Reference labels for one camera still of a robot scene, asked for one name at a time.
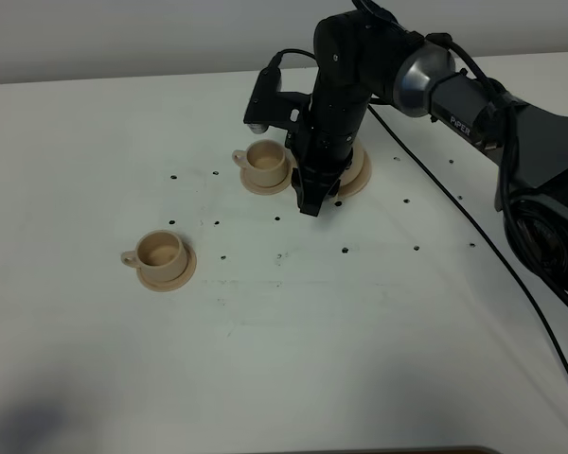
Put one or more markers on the far brown cup saucer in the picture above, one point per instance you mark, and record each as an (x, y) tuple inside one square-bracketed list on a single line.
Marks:
[(266, 190)]

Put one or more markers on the large brown teapot saucer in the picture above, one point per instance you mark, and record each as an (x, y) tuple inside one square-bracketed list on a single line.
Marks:
[(356, 177)]

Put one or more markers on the brown cup saucer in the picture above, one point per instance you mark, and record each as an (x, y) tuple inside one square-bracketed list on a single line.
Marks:
[(266, 190), (175, 283)]

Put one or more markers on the far brown teacup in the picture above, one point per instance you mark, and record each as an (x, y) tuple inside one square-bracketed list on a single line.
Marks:
[(265, 160)]

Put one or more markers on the near brown teacup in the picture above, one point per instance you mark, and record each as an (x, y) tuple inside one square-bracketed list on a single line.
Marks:
[(159, 257)]

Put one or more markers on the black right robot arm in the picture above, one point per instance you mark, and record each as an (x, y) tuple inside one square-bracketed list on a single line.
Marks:
[(366, 54)]

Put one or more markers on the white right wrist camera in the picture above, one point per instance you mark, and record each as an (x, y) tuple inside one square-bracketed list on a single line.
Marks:
[(269, 107)]

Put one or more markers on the brown teacup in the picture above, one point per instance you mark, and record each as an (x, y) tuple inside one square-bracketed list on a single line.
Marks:
[(159, 257), (265, 160)]

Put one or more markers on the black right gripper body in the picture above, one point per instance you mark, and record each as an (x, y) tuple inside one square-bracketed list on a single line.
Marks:
[(323, 126)]

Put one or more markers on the near brown cup saucer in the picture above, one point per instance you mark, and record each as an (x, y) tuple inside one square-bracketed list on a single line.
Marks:
[(175, 283)]

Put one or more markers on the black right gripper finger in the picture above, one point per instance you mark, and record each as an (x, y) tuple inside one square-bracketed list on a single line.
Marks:
[(338, 191), (312, 188)]

